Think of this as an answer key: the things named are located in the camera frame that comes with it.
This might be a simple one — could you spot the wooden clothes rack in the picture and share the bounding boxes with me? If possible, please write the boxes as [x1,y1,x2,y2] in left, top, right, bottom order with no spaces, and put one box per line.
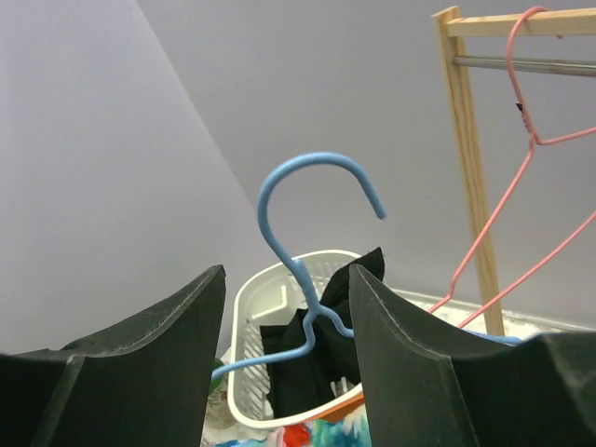
[430,4,596,339]

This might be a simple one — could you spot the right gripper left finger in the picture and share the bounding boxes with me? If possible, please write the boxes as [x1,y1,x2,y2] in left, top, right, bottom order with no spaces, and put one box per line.
[1,265,226,446]

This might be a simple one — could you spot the blue floral garment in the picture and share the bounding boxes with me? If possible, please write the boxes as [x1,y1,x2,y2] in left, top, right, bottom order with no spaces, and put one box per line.
[220,354,372,446]

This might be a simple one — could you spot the pink wire hanger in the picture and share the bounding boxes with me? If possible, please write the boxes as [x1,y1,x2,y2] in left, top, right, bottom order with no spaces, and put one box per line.
[427,5,596,330]

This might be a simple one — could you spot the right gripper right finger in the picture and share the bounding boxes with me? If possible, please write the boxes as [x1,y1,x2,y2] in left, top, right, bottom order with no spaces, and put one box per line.
[349,264,595,446]

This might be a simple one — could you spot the orange plastic tub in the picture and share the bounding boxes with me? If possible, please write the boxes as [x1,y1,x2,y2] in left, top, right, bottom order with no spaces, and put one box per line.
[307,392,364,423]

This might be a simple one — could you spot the black skirt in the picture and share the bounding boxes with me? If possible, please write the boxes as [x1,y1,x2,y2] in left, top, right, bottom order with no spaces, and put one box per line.
[260,247,386,418]

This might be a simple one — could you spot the white laundry basket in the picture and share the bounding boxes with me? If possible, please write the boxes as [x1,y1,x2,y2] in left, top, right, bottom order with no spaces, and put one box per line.
[227,250,359,430]

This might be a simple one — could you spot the blue wire hanger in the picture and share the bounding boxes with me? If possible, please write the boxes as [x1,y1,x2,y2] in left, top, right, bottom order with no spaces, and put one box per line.
[210,151,525,384]

